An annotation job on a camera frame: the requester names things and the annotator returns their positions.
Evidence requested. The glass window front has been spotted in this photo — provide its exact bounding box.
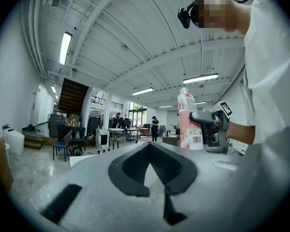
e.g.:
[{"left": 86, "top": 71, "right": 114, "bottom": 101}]
[{"left": 129, "top": 102, "right": 147, "bottom": 128}]

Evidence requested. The wooden step platform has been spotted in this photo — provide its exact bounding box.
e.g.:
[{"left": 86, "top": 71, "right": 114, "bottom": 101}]
[{"left": 21, "top": 129, "right": 51, "bottom": 151}]

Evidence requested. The white trash bin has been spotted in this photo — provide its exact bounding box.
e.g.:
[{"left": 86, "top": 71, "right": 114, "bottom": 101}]
[{"left": 2, "top": 126, "right": 25, "bottom": 156}]

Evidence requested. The pink white bottle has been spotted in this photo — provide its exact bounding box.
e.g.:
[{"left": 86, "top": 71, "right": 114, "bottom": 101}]
[{"left": 178, "top": 87, "right": 204, "bottom": 151}]

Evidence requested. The person's white shirt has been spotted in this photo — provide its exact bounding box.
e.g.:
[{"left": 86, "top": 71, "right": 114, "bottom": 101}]
[{"left": 243, "top": 0, "right": 290, "bottom": 145}]

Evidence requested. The black-framed white table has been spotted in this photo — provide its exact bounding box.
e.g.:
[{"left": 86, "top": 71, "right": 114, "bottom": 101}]
[{"left": 125, "top": 128, "right": 140, "bottom": 143}]

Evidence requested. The person's head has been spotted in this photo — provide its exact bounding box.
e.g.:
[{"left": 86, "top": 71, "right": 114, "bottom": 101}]
[{"left": 192, "top": 0, "right": 253, "bottom": 37}]

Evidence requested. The black wardrobe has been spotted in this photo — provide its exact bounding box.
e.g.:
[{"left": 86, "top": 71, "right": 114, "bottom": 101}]
[{"left": 87, "top": 116, "right": 102, "bottom": 137}]

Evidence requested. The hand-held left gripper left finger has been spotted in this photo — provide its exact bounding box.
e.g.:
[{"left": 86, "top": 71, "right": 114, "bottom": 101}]
[{"left": 23, "top": 141, "right": 165, "bottom": 232}]

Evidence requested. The black head-worn camera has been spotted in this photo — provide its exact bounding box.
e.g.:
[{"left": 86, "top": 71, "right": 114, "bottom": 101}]
[{"left": 177, "top": 0, "right": 257, "bottom": 29}]

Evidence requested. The black desk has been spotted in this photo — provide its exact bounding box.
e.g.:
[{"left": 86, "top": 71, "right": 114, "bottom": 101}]
[{"left": 57, "top": 124, "right": 87, "bottom": 151}]

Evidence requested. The dark wooden staircase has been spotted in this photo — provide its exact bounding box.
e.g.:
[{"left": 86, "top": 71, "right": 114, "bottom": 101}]
[{"left": 57, "top": 78, "right": 90, "bottom": 115}]

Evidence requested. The dark drawer cabinet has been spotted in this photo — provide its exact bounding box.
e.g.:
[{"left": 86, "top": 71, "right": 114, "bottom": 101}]
[{"left": 48, "top": 113, "right": 64, "bottom": 138}]

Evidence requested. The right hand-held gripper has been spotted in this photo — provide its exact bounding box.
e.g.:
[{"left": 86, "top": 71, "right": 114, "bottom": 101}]
[{"left": 189, "top": 101, "right": 233, "bottom": 154}]

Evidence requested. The blue grey chair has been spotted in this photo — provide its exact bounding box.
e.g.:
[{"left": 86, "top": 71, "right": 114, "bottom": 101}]
[{"left": 52, "top": 130, "right": 73, "bottom": 162}]

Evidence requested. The white door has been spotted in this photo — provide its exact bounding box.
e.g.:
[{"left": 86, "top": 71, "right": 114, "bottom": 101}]
[{"left": 30, "top": 83, "right": 44, "bottom": 126}]

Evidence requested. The marble vanity cabinet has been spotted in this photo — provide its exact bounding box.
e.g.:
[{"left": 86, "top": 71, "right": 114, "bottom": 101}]
[{"left": 95, "top": 127, "right": 110, "bottom": 148}]

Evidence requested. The wooden frame model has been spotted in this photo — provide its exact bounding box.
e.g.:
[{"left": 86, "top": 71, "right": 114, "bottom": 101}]
[{"left": 64, "top": 115, "right": 80, "bottom": 127}]

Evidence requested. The person's right forearm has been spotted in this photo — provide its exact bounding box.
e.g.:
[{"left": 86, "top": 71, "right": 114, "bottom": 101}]
[{"left": 226, "top": 121, "right": 256, "bottom": 145}]

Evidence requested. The black balcony railing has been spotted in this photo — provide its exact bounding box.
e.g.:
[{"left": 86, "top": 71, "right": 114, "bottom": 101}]
[{"left": 91, "top": 95, "right": 124, "bottom": 110}]

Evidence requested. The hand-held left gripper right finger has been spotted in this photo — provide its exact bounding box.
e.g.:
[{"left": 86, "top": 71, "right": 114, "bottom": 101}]
[{"left": 149, "top": 126, "right": 290, "bottom": 232}]

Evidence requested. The black bag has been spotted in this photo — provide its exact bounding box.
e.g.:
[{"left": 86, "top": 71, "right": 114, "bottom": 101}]
[{"left": 67, "top": 144, "right": 84, "bottom": 157}]

